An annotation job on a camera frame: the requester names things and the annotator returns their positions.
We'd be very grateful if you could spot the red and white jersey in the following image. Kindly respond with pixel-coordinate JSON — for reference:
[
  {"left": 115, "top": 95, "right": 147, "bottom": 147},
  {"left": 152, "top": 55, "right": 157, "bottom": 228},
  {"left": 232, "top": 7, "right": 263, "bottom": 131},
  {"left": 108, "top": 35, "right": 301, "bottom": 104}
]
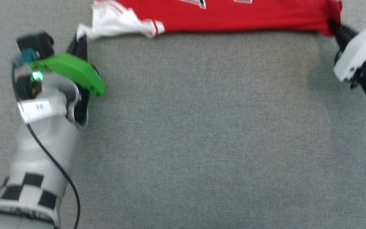
[{"left": 76, "top": 0, "right": 343, "bottom": 40}]

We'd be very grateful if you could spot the black camera cable, teal plug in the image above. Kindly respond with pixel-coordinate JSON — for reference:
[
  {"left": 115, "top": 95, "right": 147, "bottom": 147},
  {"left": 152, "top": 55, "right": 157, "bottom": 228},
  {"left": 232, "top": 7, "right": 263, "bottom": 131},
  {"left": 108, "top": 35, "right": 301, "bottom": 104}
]
[{"left": 11, "top": 48, "right": 81, "bottom": 229}]

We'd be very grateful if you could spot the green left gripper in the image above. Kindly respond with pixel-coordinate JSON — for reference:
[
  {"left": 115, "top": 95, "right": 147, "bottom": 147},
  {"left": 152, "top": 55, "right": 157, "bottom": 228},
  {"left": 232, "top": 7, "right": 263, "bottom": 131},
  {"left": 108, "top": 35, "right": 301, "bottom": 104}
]
[{"left": 27, "top": 32, "right": 106, "bottom": 97}]

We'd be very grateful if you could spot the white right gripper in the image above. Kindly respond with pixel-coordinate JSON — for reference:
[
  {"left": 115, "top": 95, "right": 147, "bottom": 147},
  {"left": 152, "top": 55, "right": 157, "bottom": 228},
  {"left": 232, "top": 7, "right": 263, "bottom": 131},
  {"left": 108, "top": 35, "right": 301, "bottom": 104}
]
[{"left": 327, "top": 18, "right": 366, "bottom": 84}]

